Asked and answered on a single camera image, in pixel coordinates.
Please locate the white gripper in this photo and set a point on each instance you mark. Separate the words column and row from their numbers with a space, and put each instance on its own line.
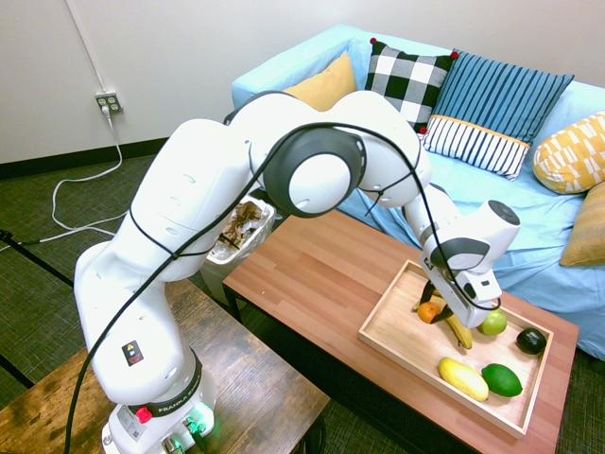
column 456, row 295

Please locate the orange tangerine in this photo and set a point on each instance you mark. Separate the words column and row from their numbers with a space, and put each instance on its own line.
column 427, row 313

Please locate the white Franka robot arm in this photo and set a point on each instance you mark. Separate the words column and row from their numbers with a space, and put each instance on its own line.
column 189, row 189

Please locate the wooden tray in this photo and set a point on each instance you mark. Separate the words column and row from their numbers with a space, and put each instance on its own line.
column 411, row 340

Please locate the large yellow banana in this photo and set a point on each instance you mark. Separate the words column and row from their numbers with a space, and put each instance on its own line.
column 461, row 334

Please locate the green apple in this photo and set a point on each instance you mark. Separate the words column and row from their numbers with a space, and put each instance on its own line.
column 494, row 322

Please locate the green lime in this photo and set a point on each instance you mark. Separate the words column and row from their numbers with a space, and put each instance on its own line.
column 502, row 380

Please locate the dark avocado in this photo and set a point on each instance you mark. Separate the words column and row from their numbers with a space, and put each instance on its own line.
column 530, row 341

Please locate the red-brown wooden coffee table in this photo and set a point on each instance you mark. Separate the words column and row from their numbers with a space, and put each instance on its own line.
column 321, row 279

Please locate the light blue sofa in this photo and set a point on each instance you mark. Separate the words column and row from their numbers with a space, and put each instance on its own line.
column 534, row 227

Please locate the white navy striped lumbar cushion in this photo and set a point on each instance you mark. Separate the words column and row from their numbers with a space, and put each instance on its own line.
column 472, row 144

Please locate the mustard ribbed cushion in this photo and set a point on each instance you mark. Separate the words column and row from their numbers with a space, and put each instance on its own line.
column 588, row 227

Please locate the cream plastic trash bin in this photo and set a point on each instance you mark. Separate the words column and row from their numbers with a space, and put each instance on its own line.
column 257, row 239

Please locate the yellow white patterned bolster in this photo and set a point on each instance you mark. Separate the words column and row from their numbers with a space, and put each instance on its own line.
column 572, row 156

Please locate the rustic dark wood side table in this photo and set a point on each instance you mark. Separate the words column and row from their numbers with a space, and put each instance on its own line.
column 246, row 373

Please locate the crumpled brown paper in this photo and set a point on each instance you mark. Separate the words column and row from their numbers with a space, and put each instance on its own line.
column 238, row 224

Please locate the blue striped cushion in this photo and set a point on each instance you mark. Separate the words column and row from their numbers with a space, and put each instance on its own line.
column 501, row 94

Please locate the black white checked cushion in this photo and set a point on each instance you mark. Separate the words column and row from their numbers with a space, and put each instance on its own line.
column 404, row 80

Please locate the plain mustard cushion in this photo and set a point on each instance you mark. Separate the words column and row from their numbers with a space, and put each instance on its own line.
column 326, row 85

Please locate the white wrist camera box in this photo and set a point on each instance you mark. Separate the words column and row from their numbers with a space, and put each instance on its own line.
column 482, row 289

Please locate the wall power outlet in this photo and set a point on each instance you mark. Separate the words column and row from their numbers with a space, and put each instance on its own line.
column 108, row 102

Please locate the white wall conduit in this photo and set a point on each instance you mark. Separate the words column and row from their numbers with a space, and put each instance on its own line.
column 85, row 45

